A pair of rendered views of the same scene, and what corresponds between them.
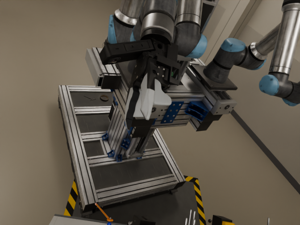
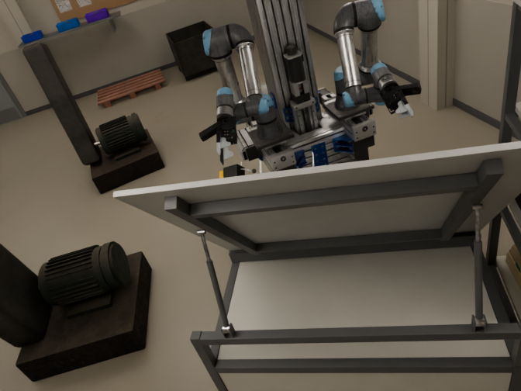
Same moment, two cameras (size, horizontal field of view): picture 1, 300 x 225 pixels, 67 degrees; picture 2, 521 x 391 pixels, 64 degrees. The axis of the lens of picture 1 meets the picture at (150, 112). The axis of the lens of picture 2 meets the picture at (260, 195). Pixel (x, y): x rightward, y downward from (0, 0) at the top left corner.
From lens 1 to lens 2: 1.45 m
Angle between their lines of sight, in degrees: 27
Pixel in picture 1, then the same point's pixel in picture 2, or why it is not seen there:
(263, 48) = (365, 63)
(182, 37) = (248, 106)
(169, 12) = (225, 102)
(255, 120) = not seen: outside the picture
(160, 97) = (224, 143)
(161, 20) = (221, 109)
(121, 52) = (206, 133)
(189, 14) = (249, 91)
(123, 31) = not seen: hidden behind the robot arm
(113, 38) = not seen: hidden behind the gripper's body
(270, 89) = (346, 103)
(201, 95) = (339, 129)
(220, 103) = (353, 129)
